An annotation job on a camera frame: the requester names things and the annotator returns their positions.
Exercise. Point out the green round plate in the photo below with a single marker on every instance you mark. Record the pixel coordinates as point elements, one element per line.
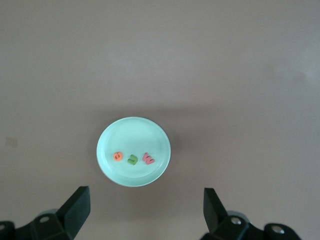
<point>135,135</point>

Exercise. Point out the red foam letter w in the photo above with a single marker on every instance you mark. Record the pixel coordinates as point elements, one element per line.
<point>148,159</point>

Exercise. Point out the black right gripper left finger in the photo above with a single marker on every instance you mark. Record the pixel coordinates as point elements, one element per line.
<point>75,212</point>

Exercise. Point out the orange foam letter e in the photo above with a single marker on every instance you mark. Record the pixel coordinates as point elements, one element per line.
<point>118,156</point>

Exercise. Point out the green foam letter u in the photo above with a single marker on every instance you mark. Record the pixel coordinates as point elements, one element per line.
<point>132,161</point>

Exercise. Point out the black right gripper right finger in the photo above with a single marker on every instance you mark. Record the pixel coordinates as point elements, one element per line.
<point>215,212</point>

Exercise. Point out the clear square tape patch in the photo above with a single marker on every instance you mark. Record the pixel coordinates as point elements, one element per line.
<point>12,142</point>

